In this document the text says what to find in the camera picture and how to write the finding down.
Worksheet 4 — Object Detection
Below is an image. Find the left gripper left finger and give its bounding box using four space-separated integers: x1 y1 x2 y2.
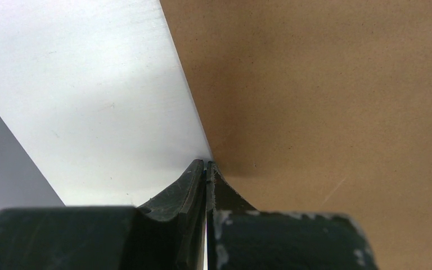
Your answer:
0 160 205 269

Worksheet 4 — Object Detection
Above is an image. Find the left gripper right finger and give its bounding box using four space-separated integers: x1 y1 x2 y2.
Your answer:
206 162 378 269

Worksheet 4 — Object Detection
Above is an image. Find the white brown backing board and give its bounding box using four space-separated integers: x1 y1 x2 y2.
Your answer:
161 1 432 269

